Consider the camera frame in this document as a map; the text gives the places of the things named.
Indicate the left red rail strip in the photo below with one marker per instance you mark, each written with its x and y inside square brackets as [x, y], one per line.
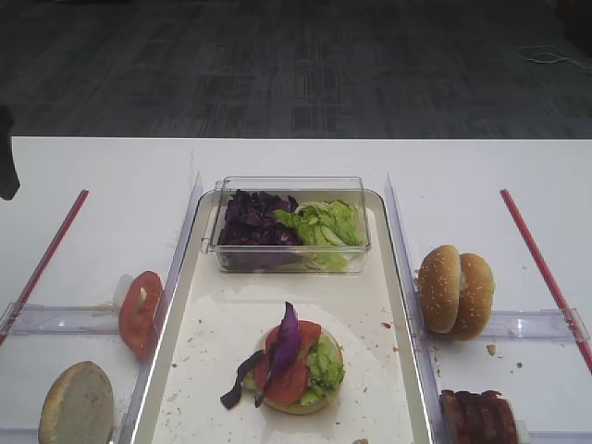
[14, 310]

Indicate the red rail strip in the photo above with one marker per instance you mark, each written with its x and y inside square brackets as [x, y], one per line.
[14, 310]
[554, 289]

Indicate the lettuce on burger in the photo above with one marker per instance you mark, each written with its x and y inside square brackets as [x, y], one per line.
[326, 365]

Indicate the white pusher block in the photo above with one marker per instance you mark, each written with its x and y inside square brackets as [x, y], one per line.
[522, 432]
[122, 289]

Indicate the clear pusher track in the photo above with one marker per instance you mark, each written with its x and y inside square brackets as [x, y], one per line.
[562, 437]
[546, 325]

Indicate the clear plastic salad container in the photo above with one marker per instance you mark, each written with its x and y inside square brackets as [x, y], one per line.
[304, 189]

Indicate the metal serving tray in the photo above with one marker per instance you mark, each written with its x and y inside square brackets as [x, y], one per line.
[361, 383]

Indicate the purple cabbage leaves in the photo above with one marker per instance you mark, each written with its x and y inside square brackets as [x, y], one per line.
[250, 221]

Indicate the green lettuce leaves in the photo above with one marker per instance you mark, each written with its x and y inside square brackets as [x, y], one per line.
[325, 225]

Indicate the tomato slice on burger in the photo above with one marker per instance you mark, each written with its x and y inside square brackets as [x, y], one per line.
[289, 386]

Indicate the tomato slice in rack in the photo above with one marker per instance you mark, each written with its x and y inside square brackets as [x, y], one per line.
[136, 315]

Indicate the right red rail strip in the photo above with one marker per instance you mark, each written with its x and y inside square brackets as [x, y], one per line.
[554, 289]

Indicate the right lower white pusher block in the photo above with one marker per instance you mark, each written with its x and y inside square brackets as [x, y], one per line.
[522, 432]

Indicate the sesame bun half back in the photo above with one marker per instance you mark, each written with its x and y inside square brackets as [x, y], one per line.
[439, 280]

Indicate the left white pusher block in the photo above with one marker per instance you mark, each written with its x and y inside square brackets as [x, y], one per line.
[122, 289]

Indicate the bun half left rack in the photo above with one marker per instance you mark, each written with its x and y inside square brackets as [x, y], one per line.
[79, 407]

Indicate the sesame bun half front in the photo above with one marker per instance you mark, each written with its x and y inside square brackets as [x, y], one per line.
[476, 297]

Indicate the right upper clear pusher track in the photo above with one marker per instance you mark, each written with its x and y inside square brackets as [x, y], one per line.
[546, 325]

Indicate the sesame bun half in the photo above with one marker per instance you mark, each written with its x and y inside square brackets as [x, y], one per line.
[476, 297]
[439, 280]

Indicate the bacon meat slices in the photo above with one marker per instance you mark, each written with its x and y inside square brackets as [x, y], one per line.
[478, 418]

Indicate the bottom bun on tray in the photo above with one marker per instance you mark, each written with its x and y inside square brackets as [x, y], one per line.
[300, 404]

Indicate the right lower clear pusher track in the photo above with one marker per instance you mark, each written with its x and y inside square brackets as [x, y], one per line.
[562, 437]

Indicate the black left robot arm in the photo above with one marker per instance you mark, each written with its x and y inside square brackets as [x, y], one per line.
[9, 179]

